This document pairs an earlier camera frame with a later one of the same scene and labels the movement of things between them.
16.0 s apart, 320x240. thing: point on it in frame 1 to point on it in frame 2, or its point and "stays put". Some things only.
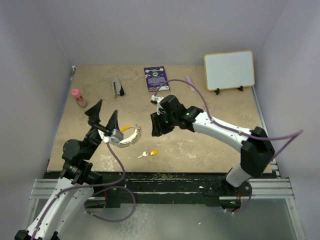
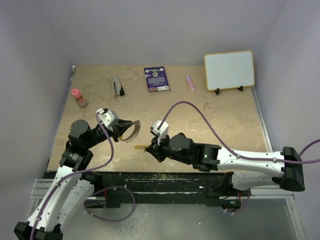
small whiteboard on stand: [227, 70] stays put
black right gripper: [158, 128] to [156, 150]
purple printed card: [155, 76] stays put
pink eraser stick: [189, 81] stays put
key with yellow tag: [152, 153] to [141, 147]
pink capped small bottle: [81, 101] stays put
